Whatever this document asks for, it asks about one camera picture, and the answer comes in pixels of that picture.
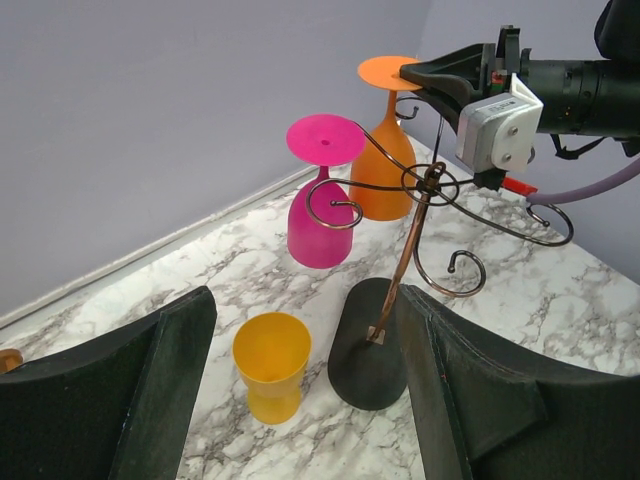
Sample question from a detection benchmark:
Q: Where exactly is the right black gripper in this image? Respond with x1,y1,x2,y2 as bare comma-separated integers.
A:
400,25,531,125

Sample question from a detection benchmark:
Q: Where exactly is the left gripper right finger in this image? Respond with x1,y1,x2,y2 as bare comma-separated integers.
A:
396,285,639,479

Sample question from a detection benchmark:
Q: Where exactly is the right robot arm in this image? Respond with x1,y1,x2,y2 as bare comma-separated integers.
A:
399,1,639,157

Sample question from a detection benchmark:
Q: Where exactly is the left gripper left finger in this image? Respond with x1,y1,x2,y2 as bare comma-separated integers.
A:
1,286,217,479

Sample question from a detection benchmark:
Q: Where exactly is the pink wine glass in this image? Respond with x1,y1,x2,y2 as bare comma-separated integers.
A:
286,114,366,269

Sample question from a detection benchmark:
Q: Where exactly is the yellow wine glass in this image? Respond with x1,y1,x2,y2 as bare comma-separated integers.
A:
232,312,312,425

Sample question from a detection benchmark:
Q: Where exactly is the wooden rack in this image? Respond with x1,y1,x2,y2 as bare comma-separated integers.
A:
0,349,24,374

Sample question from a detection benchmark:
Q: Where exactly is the metal wine glass rack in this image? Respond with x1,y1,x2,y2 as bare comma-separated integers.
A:
327,122,575,411

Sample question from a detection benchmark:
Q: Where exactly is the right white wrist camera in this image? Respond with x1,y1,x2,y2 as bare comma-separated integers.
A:
455,73,543,173

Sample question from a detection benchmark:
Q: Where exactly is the orange wine glass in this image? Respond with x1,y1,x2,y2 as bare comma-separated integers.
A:
349,55,419,221

